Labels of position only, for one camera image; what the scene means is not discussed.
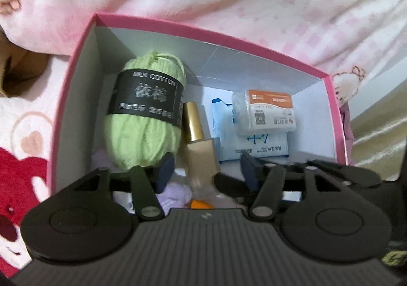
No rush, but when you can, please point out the green yarn ball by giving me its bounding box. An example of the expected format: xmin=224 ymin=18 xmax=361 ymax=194
xmin=103 ymin=51 xmax=188 ymax=169

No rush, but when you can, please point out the purple plush toy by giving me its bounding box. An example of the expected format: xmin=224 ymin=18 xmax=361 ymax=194
xmin=92 ymin=149 xmax=196 ymax=210

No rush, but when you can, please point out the pink cardboard box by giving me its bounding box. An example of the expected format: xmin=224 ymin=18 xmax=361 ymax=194
xmin=48 ymin=12 xmax=349 ymax=207

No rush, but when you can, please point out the blue tissue packet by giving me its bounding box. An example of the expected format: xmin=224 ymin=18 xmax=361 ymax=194
xmin=211 ymin=97 xmax=289 ymax=164

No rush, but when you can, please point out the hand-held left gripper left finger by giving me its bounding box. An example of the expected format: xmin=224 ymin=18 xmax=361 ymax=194
xmin=71 ymin=152 xmax=175 ymax=220

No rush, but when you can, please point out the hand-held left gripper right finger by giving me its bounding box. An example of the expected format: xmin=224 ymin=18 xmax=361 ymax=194
xmin=240 ymin=154 xmax=344 ymax=220

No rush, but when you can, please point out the foundation bottle with gold cap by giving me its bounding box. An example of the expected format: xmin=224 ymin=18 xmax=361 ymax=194
xmin=181 ymin=102 xmax=221 ymax=201

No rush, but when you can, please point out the printed bear blanket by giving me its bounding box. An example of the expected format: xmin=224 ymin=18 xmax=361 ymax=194
xmin=0 ymin=57 xmax=355 ymax=280

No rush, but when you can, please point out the clear box with orange label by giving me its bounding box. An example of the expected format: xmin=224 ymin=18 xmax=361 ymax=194
xmin=231 ymin=89 xmax=298 ymax=134

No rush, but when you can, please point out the beige curtain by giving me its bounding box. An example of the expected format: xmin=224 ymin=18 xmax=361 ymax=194
xmin=350 ymin=95 xmax=407 ymax=166

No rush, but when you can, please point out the orange makeup sponge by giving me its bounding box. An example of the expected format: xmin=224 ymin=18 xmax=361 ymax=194
xmin=190 ymin=198 xmax=213 ymax=210

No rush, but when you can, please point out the brown pillow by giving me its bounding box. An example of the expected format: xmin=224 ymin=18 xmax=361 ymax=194
xmin=0 ymin=32 xmax=48 ymax=99

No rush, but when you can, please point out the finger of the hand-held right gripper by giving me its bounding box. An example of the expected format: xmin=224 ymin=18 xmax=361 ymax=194
xmin=305 ymin=160 xmax=384 ymax=189
xmin=214 ymin=174 xmax=252 ymax=201

